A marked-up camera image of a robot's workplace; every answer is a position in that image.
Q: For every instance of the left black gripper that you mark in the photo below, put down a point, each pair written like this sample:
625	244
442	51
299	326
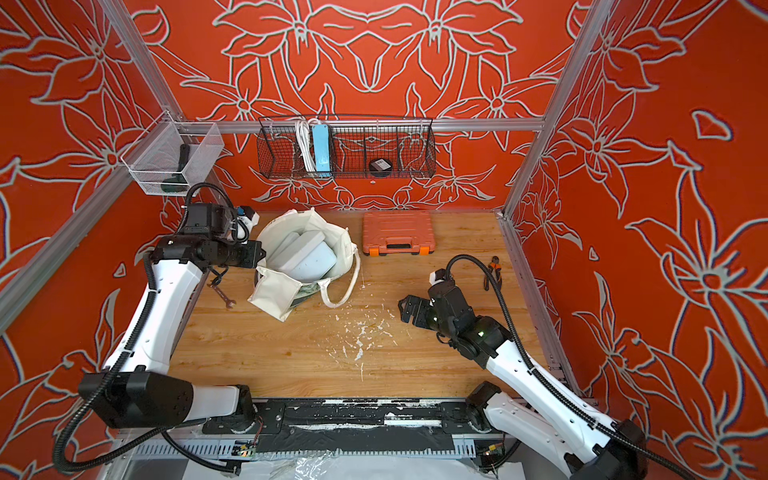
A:
255	250

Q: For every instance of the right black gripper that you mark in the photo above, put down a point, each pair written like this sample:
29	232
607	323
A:
427	304

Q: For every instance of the white canvas tote bag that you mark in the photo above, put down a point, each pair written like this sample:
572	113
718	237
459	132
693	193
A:
277	294

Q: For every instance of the grey pencil case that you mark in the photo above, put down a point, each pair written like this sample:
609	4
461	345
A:
290	257
289	239
315	265

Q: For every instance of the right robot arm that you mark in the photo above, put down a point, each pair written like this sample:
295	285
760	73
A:
572	435

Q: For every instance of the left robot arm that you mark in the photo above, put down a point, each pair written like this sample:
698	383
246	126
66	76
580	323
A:
134	390

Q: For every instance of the orange plastic tool case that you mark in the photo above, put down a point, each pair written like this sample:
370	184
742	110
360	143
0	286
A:
391	232

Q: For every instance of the metal wrench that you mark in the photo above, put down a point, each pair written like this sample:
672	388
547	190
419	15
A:
229	303

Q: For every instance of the orange black pliers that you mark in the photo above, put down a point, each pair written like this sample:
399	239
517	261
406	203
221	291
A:
495	274

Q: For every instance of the dark green flashlight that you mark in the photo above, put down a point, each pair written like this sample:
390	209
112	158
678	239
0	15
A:
176	182

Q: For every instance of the light blue box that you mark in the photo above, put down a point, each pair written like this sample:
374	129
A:
321	145

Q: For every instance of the small black round device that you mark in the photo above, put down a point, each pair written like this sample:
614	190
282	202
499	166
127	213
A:
380	168

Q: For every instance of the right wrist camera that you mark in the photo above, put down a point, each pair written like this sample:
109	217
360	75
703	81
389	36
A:
438	276

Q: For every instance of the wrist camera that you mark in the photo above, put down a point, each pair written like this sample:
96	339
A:
245	220
438	276

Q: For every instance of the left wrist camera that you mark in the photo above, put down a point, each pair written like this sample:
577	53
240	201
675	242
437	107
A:
245	220

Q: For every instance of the clear acrylic wall box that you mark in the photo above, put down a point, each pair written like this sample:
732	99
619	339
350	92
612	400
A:
153	155

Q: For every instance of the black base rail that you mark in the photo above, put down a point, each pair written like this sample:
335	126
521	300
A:
437	427

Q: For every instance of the black wire wall basket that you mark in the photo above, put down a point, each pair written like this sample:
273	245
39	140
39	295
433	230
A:
285	146

